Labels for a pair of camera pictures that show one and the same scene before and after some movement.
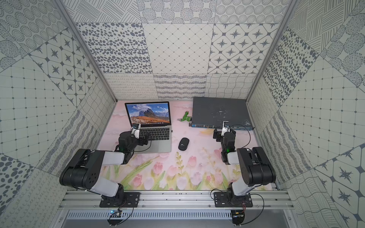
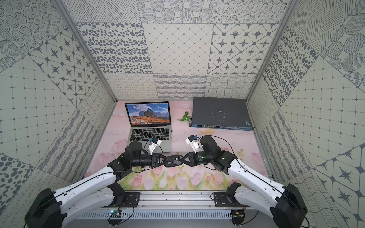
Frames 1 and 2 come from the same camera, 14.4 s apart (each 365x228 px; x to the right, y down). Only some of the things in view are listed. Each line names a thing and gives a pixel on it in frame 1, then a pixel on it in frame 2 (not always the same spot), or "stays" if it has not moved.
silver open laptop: x=154 y=118 stays
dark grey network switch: x=210 y=112 stays
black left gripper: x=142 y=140 -> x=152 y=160
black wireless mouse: x=183 y=144 -> x=172 y=161
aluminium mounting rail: x=176 y=200 stays
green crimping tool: x=186 y=118 stays
